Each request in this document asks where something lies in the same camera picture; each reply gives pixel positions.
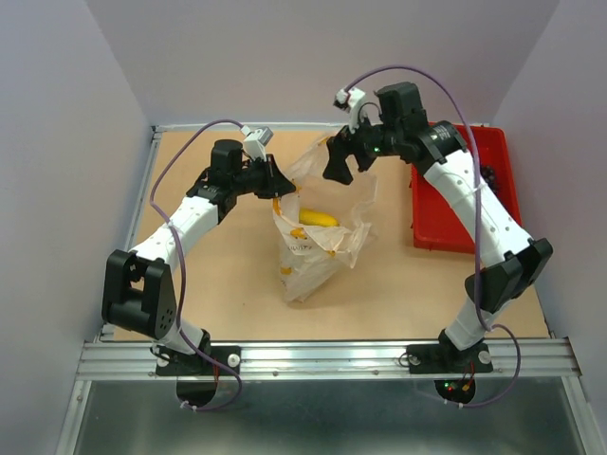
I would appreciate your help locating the white plastic bag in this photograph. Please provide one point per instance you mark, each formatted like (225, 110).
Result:
(310, 256)

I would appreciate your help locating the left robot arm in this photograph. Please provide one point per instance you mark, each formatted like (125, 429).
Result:
(139, 292)

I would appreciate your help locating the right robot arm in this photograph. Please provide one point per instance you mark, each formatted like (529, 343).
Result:
(507, 258)

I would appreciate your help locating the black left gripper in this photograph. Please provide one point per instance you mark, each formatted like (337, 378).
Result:
(275, 182)

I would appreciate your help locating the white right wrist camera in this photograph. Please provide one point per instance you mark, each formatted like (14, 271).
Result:
(351, 101)

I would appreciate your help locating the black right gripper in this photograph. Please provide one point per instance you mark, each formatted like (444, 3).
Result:
(337, 166)

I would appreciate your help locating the red plastic tray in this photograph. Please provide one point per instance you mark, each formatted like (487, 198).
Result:
(435, 226)

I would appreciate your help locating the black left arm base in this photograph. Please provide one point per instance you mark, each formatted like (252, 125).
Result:
(170, 363)

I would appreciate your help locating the aluminium front rail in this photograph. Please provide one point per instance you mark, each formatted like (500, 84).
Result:
(328, 360)

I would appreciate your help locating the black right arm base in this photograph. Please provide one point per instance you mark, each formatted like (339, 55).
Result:
(436, 358)

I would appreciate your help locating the yellow fake lemon fruit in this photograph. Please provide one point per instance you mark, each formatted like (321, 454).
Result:
(314, 218)

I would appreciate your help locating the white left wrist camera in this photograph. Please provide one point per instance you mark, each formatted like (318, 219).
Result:
(255, 141)

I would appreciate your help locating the dark purple fake grapes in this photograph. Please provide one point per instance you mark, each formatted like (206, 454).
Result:
(489, 175)

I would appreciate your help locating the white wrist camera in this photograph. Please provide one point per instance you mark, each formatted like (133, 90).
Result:
(255, 141)
(351, 101)

